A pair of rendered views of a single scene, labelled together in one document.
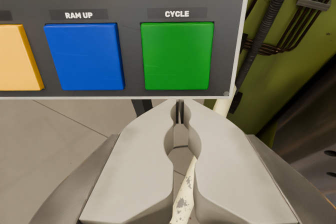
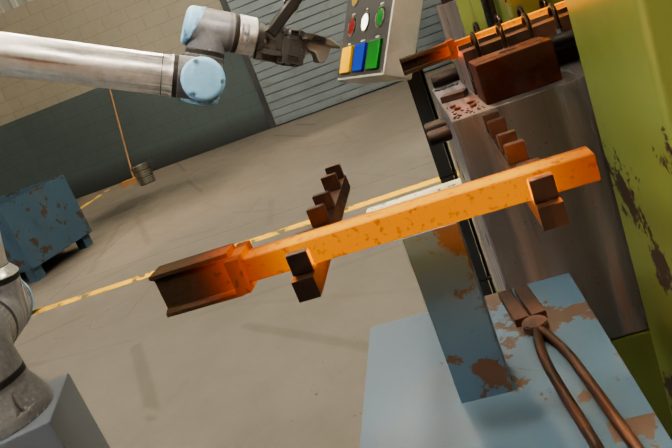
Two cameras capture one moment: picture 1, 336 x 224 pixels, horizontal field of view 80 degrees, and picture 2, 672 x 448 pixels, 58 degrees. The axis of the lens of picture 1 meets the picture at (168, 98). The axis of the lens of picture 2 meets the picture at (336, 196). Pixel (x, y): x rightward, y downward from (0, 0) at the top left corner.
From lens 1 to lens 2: 155 cm
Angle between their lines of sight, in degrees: 68
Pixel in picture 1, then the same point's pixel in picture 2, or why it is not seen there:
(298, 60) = not seen: hidden behind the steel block
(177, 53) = (372, 51)
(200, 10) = (381, 34)
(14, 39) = (349, 50)
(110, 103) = not seen: hidden behind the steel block
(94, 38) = (361, 47)
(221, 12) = (384, 34)
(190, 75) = (373, 60)
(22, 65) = (348, 60)
